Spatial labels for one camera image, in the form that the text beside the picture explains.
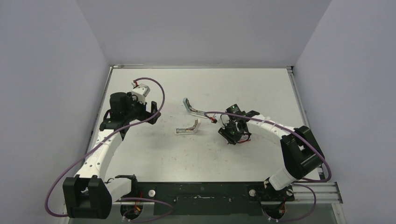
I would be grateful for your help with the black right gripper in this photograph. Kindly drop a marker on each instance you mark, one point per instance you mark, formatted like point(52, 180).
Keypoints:
point(228, 135)

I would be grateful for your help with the light blue stapler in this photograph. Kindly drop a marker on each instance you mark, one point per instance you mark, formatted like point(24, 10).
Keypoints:
point(192, 111)

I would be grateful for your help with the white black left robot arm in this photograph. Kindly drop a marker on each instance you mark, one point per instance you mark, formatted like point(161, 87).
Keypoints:
point(102, 154)

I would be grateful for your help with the red white staple box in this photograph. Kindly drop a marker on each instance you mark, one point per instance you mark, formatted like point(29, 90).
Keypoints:
point(243, 141)

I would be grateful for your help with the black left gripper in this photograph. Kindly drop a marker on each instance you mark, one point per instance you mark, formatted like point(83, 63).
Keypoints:
point(145, 114)

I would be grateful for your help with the aluminium front rail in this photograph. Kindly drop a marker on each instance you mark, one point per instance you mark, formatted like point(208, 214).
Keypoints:
point(304, 192)

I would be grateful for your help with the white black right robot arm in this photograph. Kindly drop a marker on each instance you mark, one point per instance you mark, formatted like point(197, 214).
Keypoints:
point(300, 150)

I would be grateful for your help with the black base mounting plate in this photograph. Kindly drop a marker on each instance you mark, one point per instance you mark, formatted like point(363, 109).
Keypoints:
point(206, 198)

